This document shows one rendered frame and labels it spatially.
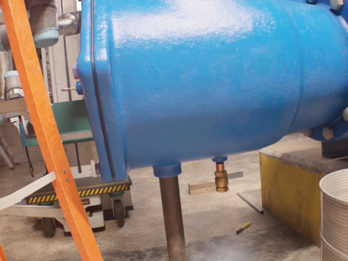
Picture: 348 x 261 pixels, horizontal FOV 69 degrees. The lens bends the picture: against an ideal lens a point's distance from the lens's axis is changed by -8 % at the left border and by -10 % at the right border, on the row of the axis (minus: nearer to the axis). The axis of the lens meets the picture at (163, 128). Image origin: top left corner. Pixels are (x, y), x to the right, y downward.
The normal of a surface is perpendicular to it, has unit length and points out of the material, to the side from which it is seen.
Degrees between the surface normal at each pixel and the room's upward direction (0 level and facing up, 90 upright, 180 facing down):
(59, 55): 90
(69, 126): 90
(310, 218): 90
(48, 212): 101
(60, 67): 90
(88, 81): 121
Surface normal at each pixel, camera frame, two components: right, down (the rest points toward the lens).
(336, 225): -0.99, 0.12
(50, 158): -0.21, 0.27
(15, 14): 0.95, -0.15
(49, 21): 0.66, -0.03
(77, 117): 0.22, 0.04
